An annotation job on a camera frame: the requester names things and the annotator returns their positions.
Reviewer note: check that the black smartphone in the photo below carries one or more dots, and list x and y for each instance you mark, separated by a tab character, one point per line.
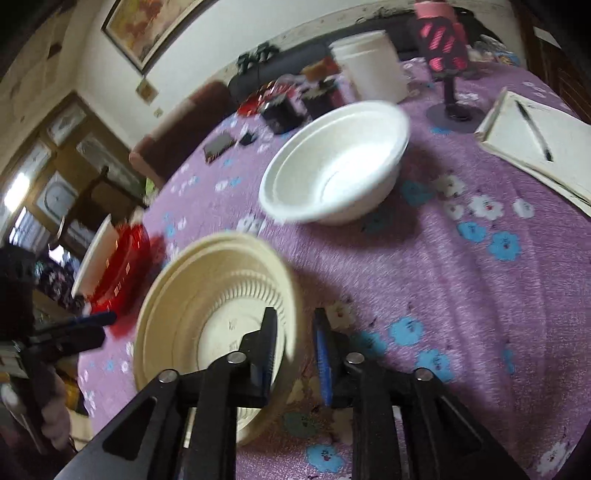
219	146

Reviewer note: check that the dark wooden chair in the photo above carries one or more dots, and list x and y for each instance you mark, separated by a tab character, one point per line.
106	189

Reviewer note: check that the framed wall picture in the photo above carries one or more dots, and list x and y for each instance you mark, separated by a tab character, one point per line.
143	27

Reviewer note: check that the dark wooden door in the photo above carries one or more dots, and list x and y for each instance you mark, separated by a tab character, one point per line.
563	60

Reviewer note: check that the small wall plaque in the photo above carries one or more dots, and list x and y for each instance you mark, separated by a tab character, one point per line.
146	89

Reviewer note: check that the black pen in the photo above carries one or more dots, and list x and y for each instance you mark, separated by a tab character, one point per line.
535	134

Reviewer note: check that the black cylindrical device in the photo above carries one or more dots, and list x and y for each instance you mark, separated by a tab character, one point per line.
281	113

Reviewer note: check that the white plastic tub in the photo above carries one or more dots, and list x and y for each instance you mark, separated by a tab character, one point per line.
374	69

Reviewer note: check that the pink knitted bottle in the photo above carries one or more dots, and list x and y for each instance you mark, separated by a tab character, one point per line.
438	41

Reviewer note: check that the black jar with cork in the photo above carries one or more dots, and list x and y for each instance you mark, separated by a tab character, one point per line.
323	101

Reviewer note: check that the dark phone stand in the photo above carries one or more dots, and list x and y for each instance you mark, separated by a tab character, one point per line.
455	117

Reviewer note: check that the white foam bowl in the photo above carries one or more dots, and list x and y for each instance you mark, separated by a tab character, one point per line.
94	258
341	170

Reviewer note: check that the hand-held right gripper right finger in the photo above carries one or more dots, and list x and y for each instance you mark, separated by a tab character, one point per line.
323	355

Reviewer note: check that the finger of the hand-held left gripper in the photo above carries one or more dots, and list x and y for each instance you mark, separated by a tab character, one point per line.
69	344
92	320

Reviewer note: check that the small black wedge block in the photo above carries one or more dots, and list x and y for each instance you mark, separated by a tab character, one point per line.
248	139

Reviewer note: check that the small red glass plate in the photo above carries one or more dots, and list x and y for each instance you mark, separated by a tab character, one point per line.
251	104

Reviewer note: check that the purple floral tablecloth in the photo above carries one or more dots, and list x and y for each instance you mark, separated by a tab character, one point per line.
415	277

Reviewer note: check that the person's left hand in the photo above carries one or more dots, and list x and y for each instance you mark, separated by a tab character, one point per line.
57	406

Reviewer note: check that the black sofa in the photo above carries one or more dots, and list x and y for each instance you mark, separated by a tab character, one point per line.
295	60

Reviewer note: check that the black clamp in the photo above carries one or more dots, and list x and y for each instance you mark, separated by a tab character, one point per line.
268	52
247	63

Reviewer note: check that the wooden glass cabinet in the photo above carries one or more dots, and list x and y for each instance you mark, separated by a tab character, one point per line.
60	138

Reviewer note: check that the brown upholstered chair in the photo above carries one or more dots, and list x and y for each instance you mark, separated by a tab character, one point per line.
184	129

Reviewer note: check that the white notebook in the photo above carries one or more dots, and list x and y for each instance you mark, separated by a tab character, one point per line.
517	134

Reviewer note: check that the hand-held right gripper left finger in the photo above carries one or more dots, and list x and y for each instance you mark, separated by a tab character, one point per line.
268	350

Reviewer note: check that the red glass plate gold lettering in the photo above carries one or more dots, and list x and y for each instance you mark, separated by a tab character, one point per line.
124	272

